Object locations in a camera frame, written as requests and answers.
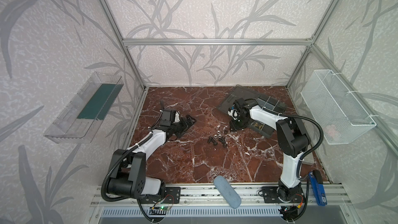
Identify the blue box cutter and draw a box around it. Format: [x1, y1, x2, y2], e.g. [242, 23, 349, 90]
[309, 170, 328, 206]

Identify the clear plastic wall tray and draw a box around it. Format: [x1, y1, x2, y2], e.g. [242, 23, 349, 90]
[44, 72, 124, 144]

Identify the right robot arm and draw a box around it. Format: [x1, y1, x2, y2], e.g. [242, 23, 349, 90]
[228, 97, 324, 201]

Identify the white wire mesh basket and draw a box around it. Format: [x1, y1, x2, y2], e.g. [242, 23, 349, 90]
[301, 69, 377, 145]

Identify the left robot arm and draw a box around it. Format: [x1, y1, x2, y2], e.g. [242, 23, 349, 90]
[101, 109, 197, 202]

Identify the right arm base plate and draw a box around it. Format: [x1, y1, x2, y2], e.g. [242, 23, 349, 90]
[259, 186, 304, 204]

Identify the grey plastic organizer box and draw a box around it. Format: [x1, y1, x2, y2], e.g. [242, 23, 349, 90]
[217, 85, 287, 138]

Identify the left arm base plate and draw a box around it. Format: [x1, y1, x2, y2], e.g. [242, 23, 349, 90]
[140, 187, 181, 204]

